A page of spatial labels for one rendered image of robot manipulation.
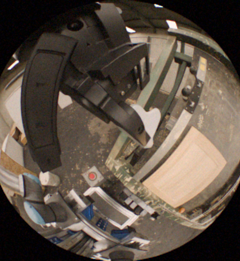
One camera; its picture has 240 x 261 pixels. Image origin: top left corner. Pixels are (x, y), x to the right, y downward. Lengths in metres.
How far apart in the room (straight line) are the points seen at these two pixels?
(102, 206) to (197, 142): 1.31
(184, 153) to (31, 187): 0.76
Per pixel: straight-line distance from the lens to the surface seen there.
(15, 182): 0.46
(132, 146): 0.80
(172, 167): 0.50
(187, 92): 0.33
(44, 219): 0.49
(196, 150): 0.49
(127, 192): 0.75
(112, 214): 1.37
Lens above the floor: 1.49
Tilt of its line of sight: 50 degrees down
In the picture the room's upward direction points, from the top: straight up
